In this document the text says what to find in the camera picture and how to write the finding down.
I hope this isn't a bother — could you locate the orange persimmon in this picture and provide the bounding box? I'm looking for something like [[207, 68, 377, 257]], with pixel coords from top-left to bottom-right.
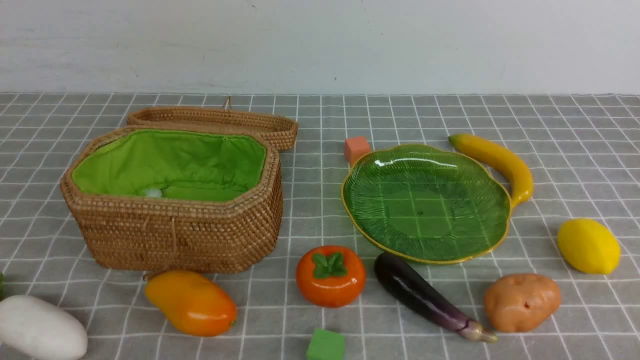
[[295, 244, 367, 308]]

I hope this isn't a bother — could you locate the purple eggplant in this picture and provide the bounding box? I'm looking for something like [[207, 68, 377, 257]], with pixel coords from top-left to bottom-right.
[[374, 252, 498, 343]]

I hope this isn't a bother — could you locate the orange yellow mango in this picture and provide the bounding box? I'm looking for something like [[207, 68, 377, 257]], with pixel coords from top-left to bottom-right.
[[144, 269, 238, 337]]

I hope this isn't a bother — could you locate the yellow banana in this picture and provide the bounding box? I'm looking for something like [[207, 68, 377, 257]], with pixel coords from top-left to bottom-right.
[[448, 133, 535, 208]]

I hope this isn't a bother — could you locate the brown potato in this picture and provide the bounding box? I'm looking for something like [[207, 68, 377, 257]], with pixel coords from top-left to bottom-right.
[[483, 273, 563, 333]]

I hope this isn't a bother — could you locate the yellow lemon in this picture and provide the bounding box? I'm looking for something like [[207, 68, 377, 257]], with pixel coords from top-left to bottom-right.
[[557, 218, 622, 275]]

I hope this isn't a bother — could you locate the white radish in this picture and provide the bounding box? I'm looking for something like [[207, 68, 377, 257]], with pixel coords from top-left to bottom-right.
[[0, 293, 89, 360]]

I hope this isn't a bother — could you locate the orange foam cube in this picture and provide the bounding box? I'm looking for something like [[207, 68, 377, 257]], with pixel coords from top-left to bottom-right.
[[343, 136, 371, 167]]

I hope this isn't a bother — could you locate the woven wicker basket lid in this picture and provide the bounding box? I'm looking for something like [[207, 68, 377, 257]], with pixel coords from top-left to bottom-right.
[[126, 96, 298, 151]]

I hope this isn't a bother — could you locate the green glass leaf plate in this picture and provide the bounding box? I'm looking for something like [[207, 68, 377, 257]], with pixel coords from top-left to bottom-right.
[[340, 144, 513, 265]]

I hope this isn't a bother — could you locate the woven wicker basket green lining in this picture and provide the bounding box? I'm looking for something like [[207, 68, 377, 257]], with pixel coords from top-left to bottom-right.
[[59, 125, 284, 274]]

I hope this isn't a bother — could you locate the grey checkered tablecloth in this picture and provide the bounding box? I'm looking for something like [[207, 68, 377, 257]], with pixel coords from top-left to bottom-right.
[[0, 93, 639, 360]]

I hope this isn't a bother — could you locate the green foam cube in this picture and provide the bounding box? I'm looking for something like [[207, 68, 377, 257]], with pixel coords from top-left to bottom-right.
[[305, 328, 346, 360]]

